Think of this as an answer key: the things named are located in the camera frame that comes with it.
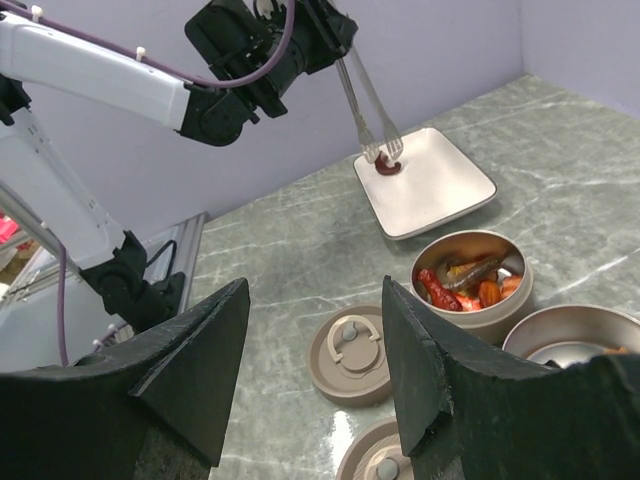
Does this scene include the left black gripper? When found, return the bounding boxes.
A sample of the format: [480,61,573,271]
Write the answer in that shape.
[292,0,358,75]

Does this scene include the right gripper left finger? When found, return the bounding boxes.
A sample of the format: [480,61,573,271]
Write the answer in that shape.
[1,278,250,479]

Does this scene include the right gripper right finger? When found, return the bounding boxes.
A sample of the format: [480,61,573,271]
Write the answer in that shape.
[382,278,639,479]

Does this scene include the metal food tongs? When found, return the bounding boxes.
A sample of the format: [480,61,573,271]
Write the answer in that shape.
[333,44,405,166]

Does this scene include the brown tin lid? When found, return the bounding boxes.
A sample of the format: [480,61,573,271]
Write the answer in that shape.
[336,417,414,480]
[307,304,392,408]

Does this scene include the red shrimp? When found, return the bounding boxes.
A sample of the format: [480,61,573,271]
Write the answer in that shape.
[436,256,523,313]

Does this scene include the dark sausage slice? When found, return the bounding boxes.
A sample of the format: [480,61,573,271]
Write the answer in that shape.
[374,152,402,176]

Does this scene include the red meat chunk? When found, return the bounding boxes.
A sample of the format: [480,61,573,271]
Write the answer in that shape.
[418,269,463,312]

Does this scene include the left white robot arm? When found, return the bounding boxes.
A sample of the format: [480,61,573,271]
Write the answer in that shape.
[1,1,357,331]

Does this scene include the right round metal tin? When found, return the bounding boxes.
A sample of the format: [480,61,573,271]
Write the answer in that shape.
[502,305,639,368]

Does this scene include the round metal tin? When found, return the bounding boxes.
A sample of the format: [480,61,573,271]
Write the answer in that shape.
[411,230,534,345]
[502,305,639,368]

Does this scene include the left round metal tin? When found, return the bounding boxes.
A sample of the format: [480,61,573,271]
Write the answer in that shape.
[411,230,534,345]

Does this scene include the white square plate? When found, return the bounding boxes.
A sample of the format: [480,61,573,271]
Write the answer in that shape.
[353,127,497,241]

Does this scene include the aluminium frame rail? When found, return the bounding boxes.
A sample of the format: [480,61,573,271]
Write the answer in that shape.
[0,212,209,361]

